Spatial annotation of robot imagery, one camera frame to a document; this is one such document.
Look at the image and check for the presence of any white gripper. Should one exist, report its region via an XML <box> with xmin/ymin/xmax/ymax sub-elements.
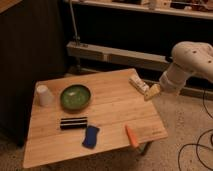
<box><xmin>144</xmin><ymin>75</ymin><xmax>182</xmax><ymax>100</ymax></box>

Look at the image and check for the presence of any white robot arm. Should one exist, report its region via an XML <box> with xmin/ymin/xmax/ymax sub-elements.
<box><xmin>144</xmin><ymin>41</ymin><xmax>213</xmax><ymax>101</ymax></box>

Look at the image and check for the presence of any white tube bottle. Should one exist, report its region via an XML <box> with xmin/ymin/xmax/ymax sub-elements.
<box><xmin>129</xmin><ymin>75</ymin><xmax>149</xmax><ymax>94</ymax></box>

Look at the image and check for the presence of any orange carrot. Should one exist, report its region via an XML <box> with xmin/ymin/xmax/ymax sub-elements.
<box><xmin>125</xmin><ymin>125</ymin><xmax>139</xmax><ymax>148</ymax></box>

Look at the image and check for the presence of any green bowl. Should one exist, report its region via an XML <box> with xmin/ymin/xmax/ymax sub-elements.
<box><xmin>60</xmin><ymin>84</ymin><xmax>91</xmax><ymax>110</ymax></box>

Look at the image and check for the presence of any blue sponge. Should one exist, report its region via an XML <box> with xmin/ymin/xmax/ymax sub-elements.
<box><xmin>82</xmin><ymin>125</ymin><xmax>100</xmax><ymax>149</ymax></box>

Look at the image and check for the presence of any wooden shelf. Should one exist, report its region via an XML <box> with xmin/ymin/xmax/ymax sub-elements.
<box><xmin>63</xmin><ymin>0</ymin><xmax>213</xmax><ymax>20</ymax></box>

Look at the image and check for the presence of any metal pole stand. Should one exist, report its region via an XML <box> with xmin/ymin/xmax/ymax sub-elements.
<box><xmin>69</xmin><ymin>0</ymin><xmax>87</xmax><ymax>47</ymax></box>

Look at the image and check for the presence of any black striped rectangular block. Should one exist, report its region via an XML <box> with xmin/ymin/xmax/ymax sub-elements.
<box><xmin>60</xmin><ymin>117</ymin><xmax>88</xmax><ymax>130</ymax></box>

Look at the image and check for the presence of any white plastic cup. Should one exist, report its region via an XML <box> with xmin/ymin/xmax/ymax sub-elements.
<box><xmin>36</xmin><ymin>85</ymin><xmax>54</xmax><ymax>106</ymax></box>

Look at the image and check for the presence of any grey baseboard rail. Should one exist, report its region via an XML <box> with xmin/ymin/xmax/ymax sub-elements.
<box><xmin>67</xmin><ymin>42</ymin><xmax>169</xmax><ymax>71</ymax></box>

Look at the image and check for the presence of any black floor cable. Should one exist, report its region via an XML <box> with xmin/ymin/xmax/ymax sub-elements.
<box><xmin>177</xmin><ymin>89</ymin><xmax>213</xmax><ymax>171</ymax></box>

